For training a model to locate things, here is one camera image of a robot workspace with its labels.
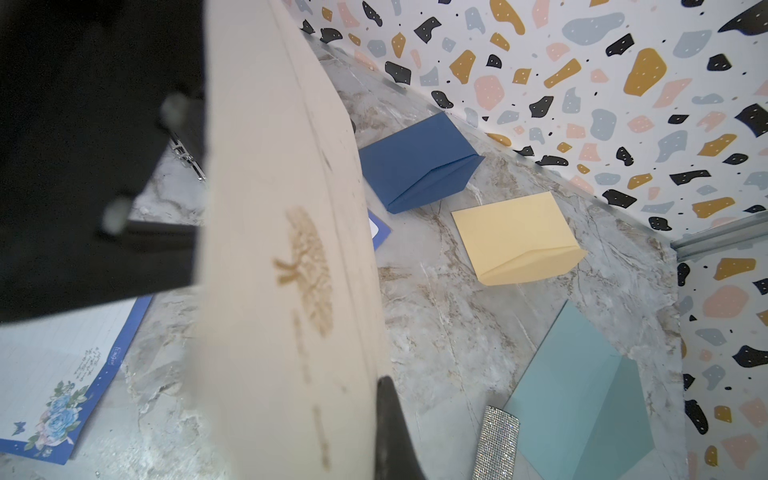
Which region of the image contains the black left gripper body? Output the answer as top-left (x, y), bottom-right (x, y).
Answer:
top-left (1, 1), bottom-right (205, 323)

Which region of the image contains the glitter filled clear tube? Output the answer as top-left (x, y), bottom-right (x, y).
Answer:
top-left (471, 405), bottom-right (520, 480)

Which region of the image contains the aluminium right corner post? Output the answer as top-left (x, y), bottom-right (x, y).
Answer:
top-left (671, 211), bottom-right (767, 262)

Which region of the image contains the white letter paper blue border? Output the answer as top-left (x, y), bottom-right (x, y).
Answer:
top-left (0, 296), bottom-right (152, 465)

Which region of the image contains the black hard case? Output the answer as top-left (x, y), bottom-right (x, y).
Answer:
top-left (169, 133), bottom-right (207, 183)

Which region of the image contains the yellow kraft envelope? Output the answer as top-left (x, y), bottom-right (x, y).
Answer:
top-left (452, 192), bottom-right (587, 286)

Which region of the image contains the cream envelope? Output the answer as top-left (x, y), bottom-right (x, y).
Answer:
top-left (193, 1), bottom-right (390, 479)

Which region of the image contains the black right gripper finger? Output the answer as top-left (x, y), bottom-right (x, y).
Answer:
top-left (374, 376), bottom-right (426, 480)

